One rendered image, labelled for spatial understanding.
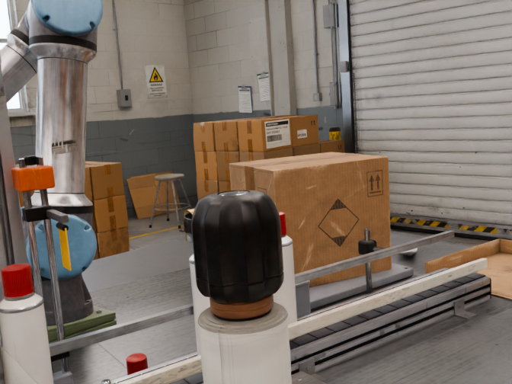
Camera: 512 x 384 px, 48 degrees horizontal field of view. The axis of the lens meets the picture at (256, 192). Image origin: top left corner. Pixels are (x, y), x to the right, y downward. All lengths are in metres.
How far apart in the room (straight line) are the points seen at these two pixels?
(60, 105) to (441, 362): 0.77
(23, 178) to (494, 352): 0.77
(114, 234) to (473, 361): 3.74
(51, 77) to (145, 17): 6.44
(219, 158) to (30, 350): 4.17
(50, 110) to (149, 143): 6.29
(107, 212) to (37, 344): 3.73
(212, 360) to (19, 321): 0.28
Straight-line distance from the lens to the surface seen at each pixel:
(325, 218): 1.27
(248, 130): 4.56
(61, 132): 1.06
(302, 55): 6.33
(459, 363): 1.00
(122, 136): 7.13
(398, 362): 0.99
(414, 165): 5.42
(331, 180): 1.27
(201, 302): 0.85
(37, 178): 0.80
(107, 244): 4.50
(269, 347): 0.52
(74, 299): 1.20
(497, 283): 1.38
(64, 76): 1.07
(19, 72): 1.20
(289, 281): 0.91
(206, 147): 4.94
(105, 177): 4.44
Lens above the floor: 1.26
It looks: 9 degrees down
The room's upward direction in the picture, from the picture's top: 4 degrees counter-clockwise
